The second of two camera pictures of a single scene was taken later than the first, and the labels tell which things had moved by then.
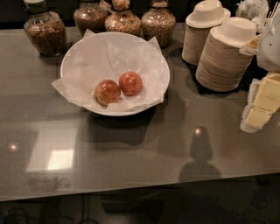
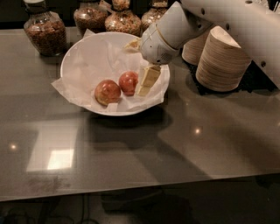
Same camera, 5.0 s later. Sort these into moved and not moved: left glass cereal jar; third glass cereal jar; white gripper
Moved: white gripper
Not moved: left glass cereal jar; third glass cereal jar
